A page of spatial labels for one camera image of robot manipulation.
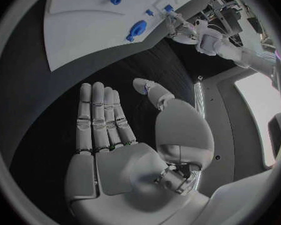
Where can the blue plug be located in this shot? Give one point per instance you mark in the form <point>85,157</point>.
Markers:
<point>168,8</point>

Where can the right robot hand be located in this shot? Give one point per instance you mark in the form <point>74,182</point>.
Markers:
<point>131,168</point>

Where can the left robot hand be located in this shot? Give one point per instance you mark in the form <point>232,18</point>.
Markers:
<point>184,31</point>

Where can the workshop desk with equipment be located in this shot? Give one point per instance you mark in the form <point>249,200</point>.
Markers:
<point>232,16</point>

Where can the white task board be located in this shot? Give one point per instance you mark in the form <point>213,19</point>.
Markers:
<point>84,31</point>

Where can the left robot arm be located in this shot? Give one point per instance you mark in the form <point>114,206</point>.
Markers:
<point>224,45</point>

